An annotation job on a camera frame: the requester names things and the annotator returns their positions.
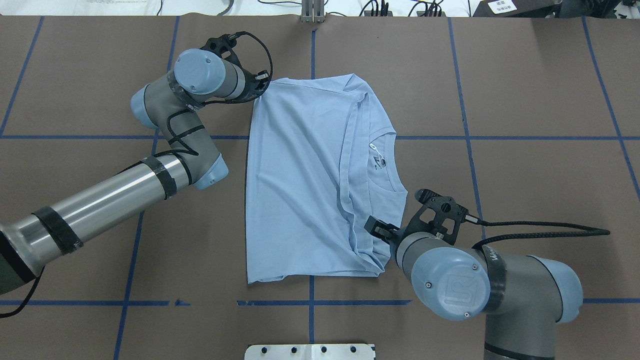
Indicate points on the black box with white label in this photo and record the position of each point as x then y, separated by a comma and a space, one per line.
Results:
516, 8

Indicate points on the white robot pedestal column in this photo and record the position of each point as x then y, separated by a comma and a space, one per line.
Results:
327, 351

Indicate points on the light blue t-shirt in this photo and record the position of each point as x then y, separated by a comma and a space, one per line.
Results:
320, 162

